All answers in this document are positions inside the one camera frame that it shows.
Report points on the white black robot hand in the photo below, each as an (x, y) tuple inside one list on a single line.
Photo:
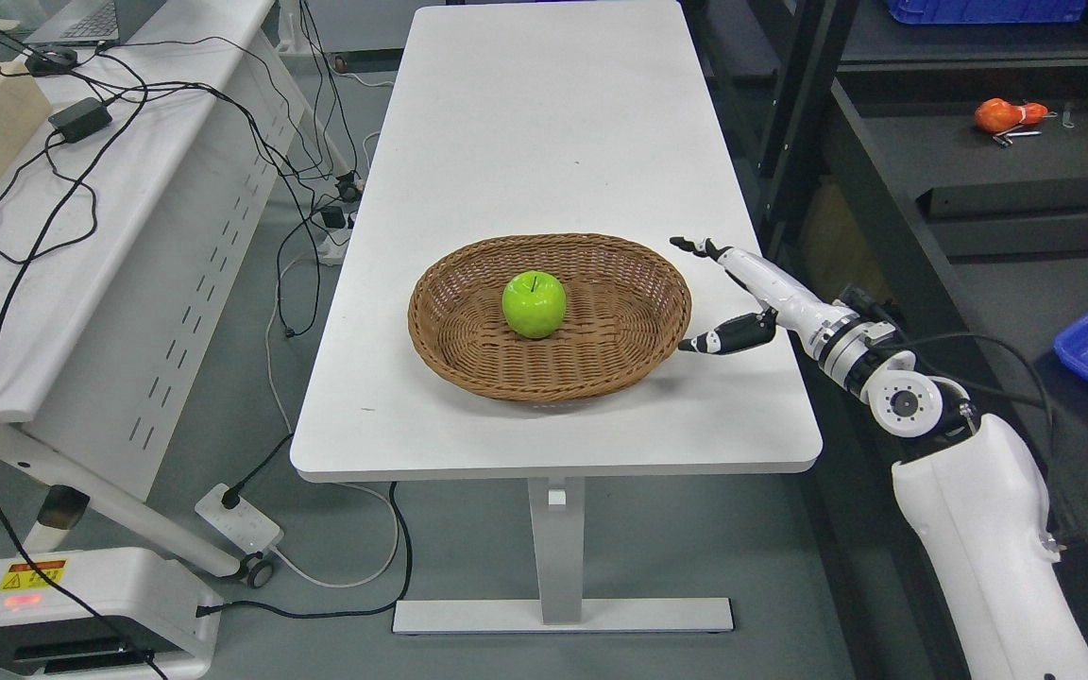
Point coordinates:
[(771, 302)]

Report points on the green apple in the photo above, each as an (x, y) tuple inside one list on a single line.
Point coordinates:
[(533, 304)]

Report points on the white robot base unit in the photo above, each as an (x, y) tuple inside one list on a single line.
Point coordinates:
[(124, 613)]

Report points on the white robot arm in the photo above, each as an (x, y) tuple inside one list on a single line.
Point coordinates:
[(979, 505)]

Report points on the black metal shelf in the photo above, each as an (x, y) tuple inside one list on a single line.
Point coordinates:
[(856, 150)]

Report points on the orange toy on shelf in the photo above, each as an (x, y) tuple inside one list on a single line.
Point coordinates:
[(997, 115)]

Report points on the brown wicker basket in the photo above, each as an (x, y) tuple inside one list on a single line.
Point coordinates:
[(628, 309)]

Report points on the blue plastic crate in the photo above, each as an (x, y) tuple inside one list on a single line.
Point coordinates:
[(985, 13)]

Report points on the white standing desk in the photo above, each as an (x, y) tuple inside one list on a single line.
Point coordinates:
[(541, 118)]

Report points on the white power strip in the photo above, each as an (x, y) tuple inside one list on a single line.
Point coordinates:
[(251, 530), (332, 250)]

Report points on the white side table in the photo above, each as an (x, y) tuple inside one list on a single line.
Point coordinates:
[(117, 255)]

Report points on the black power adapter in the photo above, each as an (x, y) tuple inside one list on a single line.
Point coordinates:
[(80, 119)]

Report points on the silver laptop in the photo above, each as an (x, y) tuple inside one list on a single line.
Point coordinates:
[(91, 22)]

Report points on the black computer mouse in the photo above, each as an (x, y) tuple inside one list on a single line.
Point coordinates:
[(51, 59)]

